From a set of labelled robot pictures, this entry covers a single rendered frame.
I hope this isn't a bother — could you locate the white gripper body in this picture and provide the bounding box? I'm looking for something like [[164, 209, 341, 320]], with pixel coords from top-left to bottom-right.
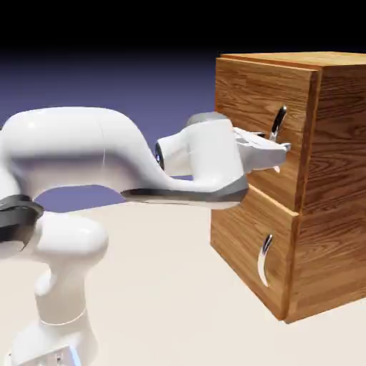
[[232, 127, 288, 174]]

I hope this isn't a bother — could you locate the light wood cabinet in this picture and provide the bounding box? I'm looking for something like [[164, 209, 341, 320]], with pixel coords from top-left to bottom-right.
[[210, 51, 366, 325]]

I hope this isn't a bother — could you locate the wide wooden cabinet door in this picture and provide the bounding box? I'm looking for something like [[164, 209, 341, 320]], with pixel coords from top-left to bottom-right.
[[214, 56, 323, 214]]

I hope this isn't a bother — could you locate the narrow wooden cabinet door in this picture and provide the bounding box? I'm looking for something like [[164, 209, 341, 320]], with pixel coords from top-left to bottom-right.
[[210, 184, 300, 322]]

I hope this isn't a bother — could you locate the dark curved metal handle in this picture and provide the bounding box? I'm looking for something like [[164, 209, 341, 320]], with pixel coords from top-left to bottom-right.
[[267, 104, 288, 143]]

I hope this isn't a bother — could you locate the silver curved metal handle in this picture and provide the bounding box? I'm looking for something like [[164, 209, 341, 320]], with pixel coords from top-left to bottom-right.
[[257, 234, 274, 287]]

